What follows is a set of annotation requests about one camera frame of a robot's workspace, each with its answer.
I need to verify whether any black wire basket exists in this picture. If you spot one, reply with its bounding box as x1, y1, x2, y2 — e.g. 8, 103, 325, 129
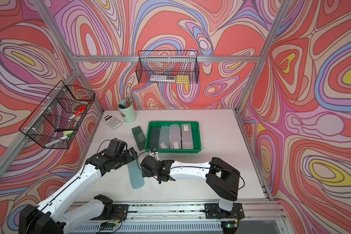
136, 49, 199, 84
19, 81, 96, 149

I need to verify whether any red marker in basket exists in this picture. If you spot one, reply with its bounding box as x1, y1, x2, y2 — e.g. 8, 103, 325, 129
68, 106, 86, 121

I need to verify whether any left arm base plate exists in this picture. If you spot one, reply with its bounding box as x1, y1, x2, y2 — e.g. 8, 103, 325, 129
104, 204, 129, 221

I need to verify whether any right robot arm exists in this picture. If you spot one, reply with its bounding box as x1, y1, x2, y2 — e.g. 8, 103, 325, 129
140, 156, 241, 212

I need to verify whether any light green pen cup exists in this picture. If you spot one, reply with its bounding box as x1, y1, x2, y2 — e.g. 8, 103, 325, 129
118, 98, 137, 123

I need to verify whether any clear rounded pencil case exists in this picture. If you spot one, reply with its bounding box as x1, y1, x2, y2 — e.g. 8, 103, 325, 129
170, 124, 181, 149

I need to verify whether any yellow box in back basket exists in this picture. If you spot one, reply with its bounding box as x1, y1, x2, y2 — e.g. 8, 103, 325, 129
175, 75, 190, 84

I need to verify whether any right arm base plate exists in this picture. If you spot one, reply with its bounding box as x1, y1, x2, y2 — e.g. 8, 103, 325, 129
203, 203, 245, 220

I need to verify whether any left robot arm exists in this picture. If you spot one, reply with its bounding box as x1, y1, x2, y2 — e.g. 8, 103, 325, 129
19, 138, 137, 234

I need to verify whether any teal pencil case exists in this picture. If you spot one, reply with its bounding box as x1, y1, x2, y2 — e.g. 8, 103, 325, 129
127, 160, 145, 190

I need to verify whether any clear frosted pencil case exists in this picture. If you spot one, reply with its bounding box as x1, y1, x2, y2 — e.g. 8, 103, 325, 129
159, 126, 170, 149

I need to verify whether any green white marker in basket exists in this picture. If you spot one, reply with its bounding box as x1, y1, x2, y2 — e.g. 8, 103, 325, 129
45, 131, 73, 148

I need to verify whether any black wire basket back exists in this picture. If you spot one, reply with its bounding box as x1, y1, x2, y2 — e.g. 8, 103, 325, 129
136, 49, 199, 84

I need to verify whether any clear rectangular barcode pencil case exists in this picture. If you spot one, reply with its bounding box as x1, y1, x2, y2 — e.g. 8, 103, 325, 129
181, 124, 194, 149

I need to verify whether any green plastic storage tray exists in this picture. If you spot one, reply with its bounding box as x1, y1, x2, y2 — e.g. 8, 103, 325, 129
145, 121, 202, 154

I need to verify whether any black wire basket left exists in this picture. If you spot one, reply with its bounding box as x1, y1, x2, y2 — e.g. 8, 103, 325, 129
19, 81, 96, 149

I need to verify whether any dark green pencil case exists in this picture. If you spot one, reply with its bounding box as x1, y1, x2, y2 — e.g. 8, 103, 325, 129
148, 127, 160, 151

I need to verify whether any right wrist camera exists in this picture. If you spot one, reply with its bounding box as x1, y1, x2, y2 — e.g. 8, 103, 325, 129
150, 148, 159, 160

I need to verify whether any white calculator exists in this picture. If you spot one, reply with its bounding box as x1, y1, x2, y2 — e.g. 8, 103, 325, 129
102, 114, 122, 130

